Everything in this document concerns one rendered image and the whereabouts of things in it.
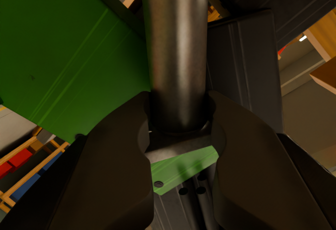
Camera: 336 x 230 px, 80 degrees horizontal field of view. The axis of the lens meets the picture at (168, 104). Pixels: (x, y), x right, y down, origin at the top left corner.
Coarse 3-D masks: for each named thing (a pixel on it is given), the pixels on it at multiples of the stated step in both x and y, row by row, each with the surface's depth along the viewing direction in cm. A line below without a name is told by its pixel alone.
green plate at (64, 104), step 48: (0, 0) 11; (48, 0) 11; (96, 0) 11; (0, 48) 13; (48, 48) 13; (96, 48) 13; (144, 48) 13; (0, 96) 15; (48, 96) 15; (96, 96) 15
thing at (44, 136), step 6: (138, 0) 22; (132, 6) 23; (138, 6) 23; (132, 12) 23; (138, 12) 23; (138, 18) 23; (36, 126) 33; (36, 132) 34; (42, 132) 33; (48, 132) 33; (36, 138) 34; (42, 138) 34; (48, 138) 33
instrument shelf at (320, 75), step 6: (330, 60) 59; (324, 66) 59; (330, 66) 57; (312, 72) 61; (318, 72) 59; (324, 72) 57; (330, 72) 55; (318, 78) 57; (324, 78) 55; (330, 78) 53; (324, 84) 55; (330, 84) 51; (330, 90) 54
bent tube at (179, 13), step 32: (160, 0) 8; (192, 0) 8; (160, 32) 9; (192, 32) 9; (160, 64) 9; (192, 64) 9; (160, 96) 10; (192, 96) 10; (160, 128) 11; (192, 128) 11
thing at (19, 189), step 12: (24, 144) 458; (36, 144) 487; (12, 156) 436; (24, 156) 452; (48, 156) 478; (0, 168) 411; (12, 168) 441; (36, 168) 447; (24, 180) 422; (0, 192) 388; (12, 192) 400; (24, 192) 414; (0, 204) 405; (12, 204) 390
